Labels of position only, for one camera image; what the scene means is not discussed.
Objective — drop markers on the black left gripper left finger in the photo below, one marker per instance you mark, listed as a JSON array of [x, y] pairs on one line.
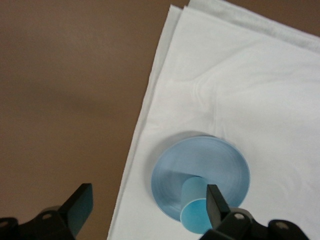
[[80, 207]]

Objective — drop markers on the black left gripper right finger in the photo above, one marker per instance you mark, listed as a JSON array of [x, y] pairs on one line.
[[217, 207]]

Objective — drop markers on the blue paper cup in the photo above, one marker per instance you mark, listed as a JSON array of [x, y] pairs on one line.
[[193, 200]]

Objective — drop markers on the blue round plate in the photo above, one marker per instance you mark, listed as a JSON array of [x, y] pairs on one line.
[[200, 160]]

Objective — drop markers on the white folded cloth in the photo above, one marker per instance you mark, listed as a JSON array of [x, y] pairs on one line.
[[237, 87]]

